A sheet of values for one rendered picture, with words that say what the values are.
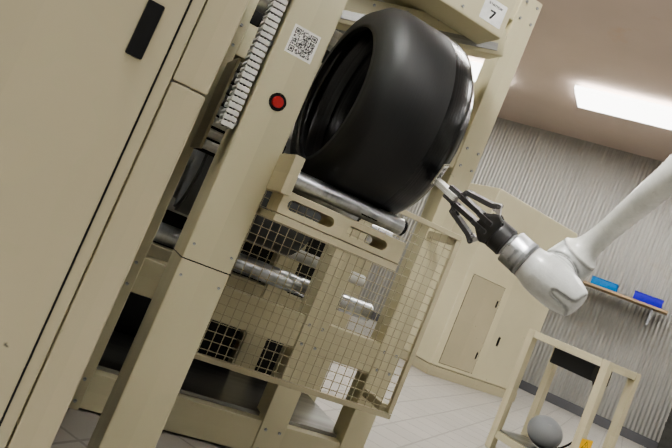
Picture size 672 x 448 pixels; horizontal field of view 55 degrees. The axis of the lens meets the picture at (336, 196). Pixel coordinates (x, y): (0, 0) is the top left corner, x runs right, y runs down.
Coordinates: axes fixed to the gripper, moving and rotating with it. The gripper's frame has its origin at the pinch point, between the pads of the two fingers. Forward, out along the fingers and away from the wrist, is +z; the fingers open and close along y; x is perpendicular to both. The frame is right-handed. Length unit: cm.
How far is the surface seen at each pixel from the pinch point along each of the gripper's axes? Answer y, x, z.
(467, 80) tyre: -23.7, 4.1, 14.3
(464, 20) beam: -31, 53, 45
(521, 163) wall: 149, 820, 154
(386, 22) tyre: -23.9, -5.4, 37.5
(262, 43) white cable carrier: -4, -25, 53
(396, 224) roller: 15.0, -3.3, 4.0
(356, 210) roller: 15.9, -12.4, 11.9
